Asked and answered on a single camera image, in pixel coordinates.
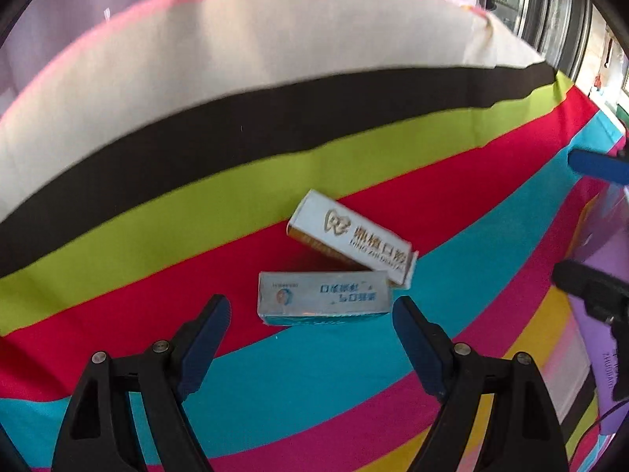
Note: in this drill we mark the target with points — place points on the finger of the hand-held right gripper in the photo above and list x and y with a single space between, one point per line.
589 162
585 280

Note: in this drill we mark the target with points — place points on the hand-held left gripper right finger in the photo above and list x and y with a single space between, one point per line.
417 349

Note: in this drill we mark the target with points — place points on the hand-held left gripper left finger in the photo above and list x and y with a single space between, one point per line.
206 349

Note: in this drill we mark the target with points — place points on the purple storage box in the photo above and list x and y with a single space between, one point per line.
602 236

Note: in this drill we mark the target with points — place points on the light blue box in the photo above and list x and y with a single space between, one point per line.
319 297

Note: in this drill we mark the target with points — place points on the white and gold box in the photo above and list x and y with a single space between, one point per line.
354 241

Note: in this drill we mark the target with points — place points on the glass sliding door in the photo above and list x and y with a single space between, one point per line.
540 0

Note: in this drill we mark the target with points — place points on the striped tablecloth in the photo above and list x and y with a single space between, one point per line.
147 108

